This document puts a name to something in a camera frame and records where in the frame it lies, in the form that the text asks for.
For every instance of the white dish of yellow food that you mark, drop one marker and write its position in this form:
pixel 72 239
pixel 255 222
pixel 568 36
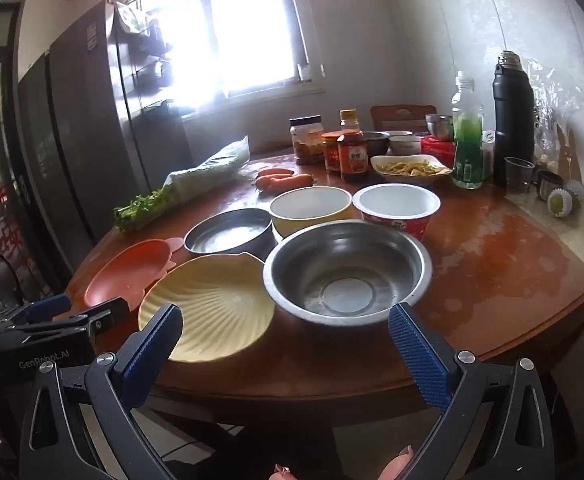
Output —
pixel 407 167

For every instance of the small shiny steel bowl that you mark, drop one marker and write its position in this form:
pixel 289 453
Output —
pixel 439 125

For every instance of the refrigerator side rack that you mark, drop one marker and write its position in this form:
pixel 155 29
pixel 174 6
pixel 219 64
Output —
pixel 146 70

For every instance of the white and red paper bowl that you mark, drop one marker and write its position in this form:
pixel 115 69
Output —
pixel 397 205

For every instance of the brown sauce bottle orange cap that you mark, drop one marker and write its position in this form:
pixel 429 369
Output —
pixel 353 157

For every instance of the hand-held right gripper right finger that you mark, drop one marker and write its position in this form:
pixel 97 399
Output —
pixel 417 355

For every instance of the clear jar black lid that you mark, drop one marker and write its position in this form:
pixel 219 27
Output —
pixel 307 142

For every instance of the green drink plastic bottle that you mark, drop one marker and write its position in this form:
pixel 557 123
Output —
pixel 467 155

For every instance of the large steel bowl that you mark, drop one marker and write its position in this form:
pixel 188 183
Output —
pixel 347 270

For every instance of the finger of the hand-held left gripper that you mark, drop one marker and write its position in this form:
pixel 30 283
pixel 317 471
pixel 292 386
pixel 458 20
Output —
pixel 106 310
pixel 46 306

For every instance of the small steel cup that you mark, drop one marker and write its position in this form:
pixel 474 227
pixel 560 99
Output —
pixel 549 185

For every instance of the grey refrigerator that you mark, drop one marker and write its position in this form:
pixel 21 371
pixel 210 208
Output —
pixel 81 135

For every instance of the red tissue box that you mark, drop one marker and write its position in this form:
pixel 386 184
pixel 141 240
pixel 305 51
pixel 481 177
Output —
pixel 437 150

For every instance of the carrot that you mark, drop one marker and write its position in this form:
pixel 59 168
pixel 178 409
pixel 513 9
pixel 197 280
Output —
pixel 284 182
pixel 274 172

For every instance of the dark steel bowl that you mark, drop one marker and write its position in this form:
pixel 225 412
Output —
pixel 376 142

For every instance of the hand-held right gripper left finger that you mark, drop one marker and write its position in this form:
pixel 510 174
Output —
pixel 156 345

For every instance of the clear plastic cup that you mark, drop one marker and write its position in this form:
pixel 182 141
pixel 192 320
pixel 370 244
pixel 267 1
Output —
pixel 519 177

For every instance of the green fruit in foam net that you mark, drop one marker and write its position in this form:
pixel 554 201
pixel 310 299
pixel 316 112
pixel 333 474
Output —
pixel 557 204

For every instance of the black thermos flask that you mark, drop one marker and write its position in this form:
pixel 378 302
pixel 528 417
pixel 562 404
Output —
pixel 513 125

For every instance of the window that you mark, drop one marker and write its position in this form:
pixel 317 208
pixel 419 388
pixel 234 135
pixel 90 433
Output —
pixel 252 25

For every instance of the white green plastic bag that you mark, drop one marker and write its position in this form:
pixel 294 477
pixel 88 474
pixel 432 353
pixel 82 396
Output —
pixel 130 17

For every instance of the wooden chair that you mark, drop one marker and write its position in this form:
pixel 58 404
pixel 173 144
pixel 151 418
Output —
pixel 402 112

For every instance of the white ceramic bowl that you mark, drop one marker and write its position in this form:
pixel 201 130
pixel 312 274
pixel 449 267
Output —
pixel 405 146

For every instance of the bagged celery bunch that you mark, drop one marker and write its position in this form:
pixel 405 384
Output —
pixel 196 175

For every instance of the shallow steel dish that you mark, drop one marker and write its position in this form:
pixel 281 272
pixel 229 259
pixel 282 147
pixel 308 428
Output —
pixel 226 235

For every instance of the red-lid chili sauce jar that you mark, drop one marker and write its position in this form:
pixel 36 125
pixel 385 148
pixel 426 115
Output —
pixel 331 152

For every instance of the yellow bowl white inside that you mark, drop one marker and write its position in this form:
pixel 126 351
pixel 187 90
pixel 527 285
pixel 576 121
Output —
pixel 307 205

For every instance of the yellow shell-shaped plate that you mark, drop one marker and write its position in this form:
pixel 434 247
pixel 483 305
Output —
pixel 211 305

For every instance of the clear plastic bag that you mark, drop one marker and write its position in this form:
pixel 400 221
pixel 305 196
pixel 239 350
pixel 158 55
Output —
pixel 552 105

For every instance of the red patterned decoration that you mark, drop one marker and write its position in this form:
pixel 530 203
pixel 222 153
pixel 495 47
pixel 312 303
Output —
pixel 6 240

